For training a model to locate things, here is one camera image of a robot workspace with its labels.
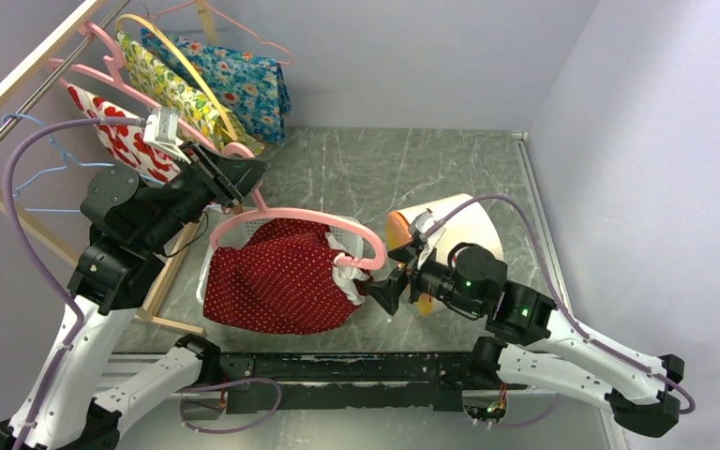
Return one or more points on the pink plastic hanger back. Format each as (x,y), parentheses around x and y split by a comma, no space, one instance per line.
(114,60)

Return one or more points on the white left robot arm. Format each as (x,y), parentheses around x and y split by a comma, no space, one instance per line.
(131,223)

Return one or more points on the yellow wooden hanger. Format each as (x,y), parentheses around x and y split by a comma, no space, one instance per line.
(180,64)

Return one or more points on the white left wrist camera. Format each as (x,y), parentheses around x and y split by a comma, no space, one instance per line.
(160,132)

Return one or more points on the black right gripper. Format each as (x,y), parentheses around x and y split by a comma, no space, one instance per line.
(388,292)

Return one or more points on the white plastic basket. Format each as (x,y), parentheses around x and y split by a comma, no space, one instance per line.
(217,248)

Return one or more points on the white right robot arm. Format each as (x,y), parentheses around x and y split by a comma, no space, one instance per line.
(530,340)

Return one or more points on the pink plastic hanger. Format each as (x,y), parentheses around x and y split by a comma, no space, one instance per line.
(264,212)
(114,60)
(117,83)

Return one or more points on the red polka dot skirt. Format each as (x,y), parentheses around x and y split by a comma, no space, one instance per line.
(304,324)
(288,227)

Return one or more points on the yellow lemon print skirt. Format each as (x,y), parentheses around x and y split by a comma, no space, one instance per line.
(155,79)

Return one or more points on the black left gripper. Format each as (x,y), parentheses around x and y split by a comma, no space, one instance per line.
(229,179)

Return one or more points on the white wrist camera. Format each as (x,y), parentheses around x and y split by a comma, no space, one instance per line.
(426,232)
(160,132)

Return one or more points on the wooden clothes rack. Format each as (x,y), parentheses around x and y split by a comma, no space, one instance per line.
(9,86)

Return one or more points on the white cylindrical bin orange lid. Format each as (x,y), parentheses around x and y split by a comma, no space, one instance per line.
(466,273)

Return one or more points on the white red flower skirt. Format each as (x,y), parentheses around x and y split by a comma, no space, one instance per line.
(125,143)

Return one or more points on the blue floral skirt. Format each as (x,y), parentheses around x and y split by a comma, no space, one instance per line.
(251,87)

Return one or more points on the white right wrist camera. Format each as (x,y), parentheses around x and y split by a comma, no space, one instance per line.
(426,232)

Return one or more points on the pink plastic hanger front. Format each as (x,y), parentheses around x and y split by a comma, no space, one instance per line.
(264,212)

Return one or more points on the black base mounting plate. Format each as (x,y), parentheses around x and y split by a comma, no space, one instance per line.
(252,382)

